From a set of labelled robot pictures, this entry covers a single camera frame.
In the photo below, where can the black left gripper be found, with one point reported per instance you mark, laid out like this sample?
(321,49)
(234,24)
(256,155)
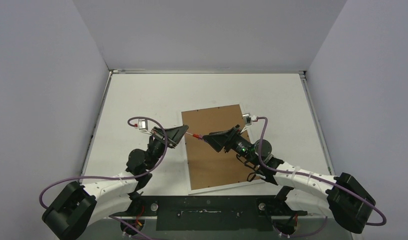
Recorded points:
(174,135)

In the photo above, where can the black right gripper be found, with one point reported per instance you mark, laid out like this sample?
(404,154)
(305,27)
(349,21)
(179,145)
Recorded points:
(229,140)

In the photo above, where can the blue red screwdriver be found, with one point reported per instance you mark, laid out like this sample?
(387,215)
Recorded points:
(197,136)

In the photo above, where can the white picture frame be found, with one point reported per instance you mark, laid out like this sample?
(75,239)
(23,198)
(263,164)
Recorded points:
(223,189)

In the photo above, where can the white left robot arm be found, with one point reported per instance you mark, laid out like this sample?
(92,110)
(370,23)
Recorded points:
(68,223)

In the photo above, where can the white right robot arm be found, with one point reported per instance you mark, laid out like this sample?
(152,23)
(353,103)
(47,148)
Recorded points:
(342,196)

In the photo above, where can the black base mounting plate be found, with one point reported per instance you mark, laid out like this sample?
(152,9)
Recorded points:
(216,223)

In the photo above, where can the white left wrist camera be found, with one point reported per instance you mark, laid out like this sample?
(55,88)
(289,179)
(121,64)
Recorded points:
(142,126)

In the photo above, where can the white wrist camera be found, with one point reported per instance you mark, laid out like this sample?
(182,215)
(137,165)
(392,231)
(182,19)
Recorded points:
(248,120)
(142,126)

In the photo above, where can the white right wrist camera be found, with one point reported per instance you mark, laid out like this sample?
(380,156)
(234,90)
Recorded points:
(248,120)

